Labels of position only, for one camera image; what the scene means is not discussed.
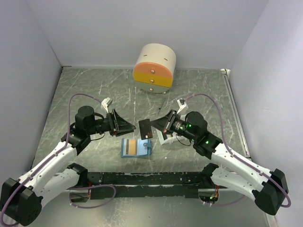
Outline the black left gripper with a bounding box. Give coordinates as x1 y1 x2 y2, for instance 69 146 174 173
87 108 136 137

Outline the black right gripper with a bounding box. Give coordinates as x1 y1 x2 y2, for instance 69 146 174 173
149 109 197 142

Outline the gold magnetic stripe card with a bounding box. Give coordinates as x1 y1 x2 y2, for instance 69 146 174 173
123 139 137 156

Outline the blue card holder wallet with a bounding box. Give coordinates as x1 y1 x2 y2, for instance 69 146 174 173
121 139 152 158

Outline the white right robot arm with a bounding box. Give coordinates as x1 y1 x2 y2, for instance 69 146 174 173
150 110 289 216

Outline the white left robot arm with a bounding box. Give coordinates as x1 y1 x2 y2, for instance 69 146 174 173
0 106 136 226

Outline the white card tray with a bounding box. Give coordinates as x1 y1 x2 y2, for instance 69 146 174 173
156 130 187 145

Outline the round three-drawer mini cabinet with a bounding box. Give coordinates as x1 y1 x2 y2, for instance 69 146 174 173
133 44 176 94

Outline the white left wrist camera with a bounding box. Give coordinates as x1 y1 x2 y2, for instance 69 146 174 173
101 97 113 114

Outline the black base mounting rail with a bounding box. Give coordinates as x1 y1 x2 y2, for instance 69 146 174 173
59 171 232 201

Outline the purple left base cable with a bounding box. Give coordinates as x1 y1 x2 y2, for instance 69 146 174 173
68 183 116 209

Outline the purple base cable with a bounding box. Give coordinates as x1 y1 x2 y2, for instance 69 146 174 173
203 186 246 207
68 183 116 209

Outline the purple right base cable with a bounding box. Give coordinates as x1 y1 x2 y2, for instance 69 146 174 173
203 186 246 207

